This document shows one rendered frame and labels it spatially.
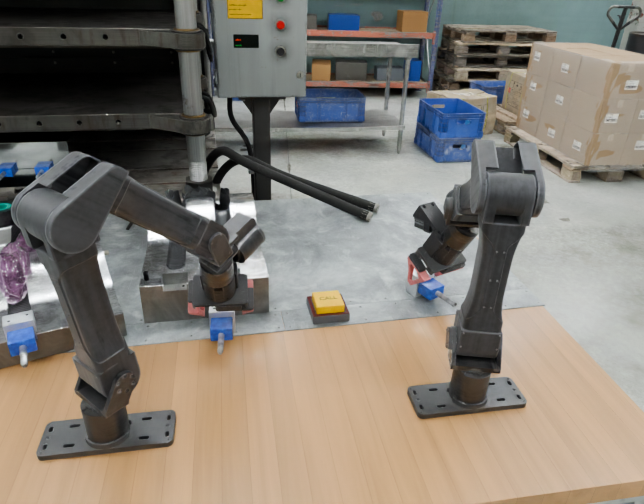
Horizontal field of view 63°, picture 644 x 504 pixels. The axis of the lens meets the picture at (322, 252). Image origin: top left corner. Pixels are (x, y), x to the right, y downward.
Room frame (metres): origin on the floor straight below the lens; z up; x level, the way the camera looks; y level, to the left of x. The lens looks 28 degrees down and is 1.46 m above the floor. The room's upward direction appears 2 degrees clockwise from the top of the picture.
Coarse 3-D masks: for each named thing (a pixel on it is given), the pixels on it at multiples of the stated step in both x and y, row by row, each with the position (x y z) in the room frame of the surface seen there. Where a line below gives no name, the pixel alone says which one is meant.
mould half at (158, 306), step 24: (144, 264) 0.99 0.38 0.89; (192, 264) 0.99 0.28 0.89; (240, 264) 1.00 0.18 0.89; (264, 264) 1.00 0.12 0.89; (144, 288) 0.89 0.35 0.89; (264, 288) 0.95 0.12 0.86; (144, 312) 0.89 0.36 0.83; (168, 312) 0.90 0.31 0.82; (240, 312) 0.94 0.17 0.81; (264, 312) 0.95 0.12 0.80
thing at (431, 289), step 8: (416, 272) 1.05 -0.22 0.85; (432, 280) 1.04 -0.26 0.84; (408, 288) 1.05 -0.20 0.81; (416, 288) 1.03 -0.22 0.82; (424, 288) 1.01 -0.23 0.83; (432, 288) 1.01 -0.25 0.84; (440, 288) 1.01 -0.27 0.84; (416, 296) 1.03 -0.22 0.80; (424, 296) 1.01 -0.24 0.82; (432, 296) 1.00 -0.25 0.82; (440, 296) 0.99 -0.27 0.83; (456, 304) 0.97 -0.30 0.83
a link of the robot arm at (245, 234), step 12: (240, 216) 0.85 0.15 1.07; (228, 228) 0.82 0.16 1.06; (240, 228) 0.82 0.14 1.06; (252, 228) 0.84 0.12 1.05; (216, 240) 0.75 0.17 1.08; (240, 240) 0.82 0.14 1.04; (252, 240) 0.83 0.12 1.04; (264, 240) 0.86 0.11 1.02; (192, 252) 0.78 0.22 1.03; (216, 252) 0.74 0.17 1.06; (228, 252) 0.77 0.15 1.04; (240, 252) 0.81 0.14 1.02; (252, 252) 0.83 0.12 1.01; (216, 264) 0.75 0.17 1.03
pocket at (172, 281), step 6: (162, 276) 0.95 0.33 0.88; (168, 276) 0.95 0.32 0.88; (174, 276) 0.95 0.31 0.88; (180, 276) 0.95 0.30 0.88; (186, 276) 0.96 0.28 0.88; (162, 282) 0.93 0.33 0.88; (168, 282) 0.95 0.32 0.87; (174, 282) 0.95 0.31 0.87; (180, 282) 0.95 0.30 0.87; (168, 288) 0.93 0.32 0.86; (174, 288) 0.93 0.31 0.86; (180, 288) 0.92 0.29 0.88; (186, 288) 0.92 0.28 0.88
